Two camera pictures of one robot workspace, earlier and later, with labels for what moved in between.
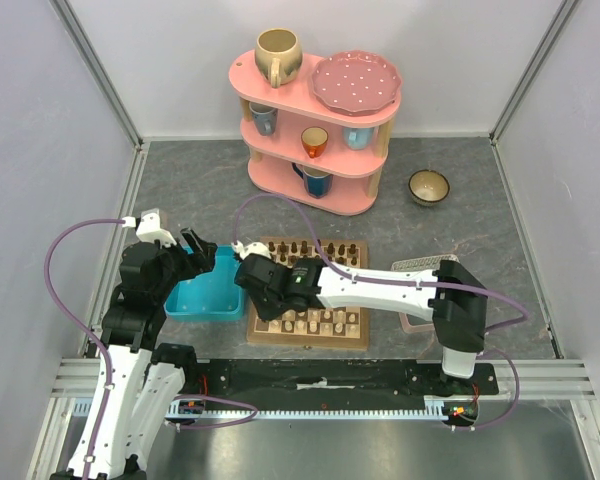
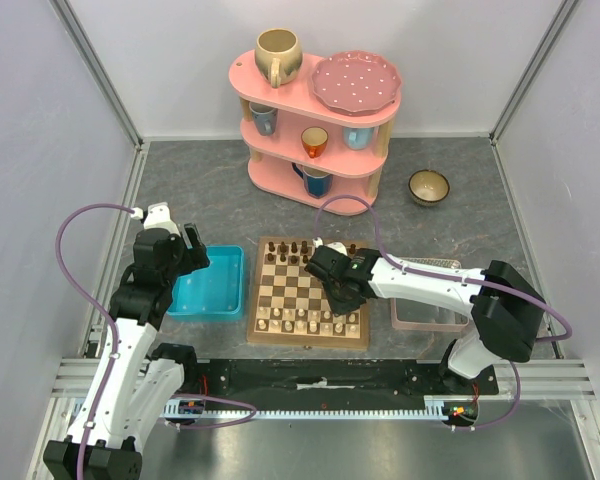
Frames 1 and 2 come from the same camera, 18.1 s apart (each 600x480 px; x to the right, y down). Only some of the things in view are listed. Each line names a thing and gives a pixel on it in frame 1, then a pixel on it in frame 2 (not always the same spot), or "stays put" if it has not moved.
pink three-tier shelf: [304, 154] stays put
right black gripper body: [253, 282] → [322, 265]
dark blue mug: [319, 183] stays put
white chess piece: [274, 326] stays put
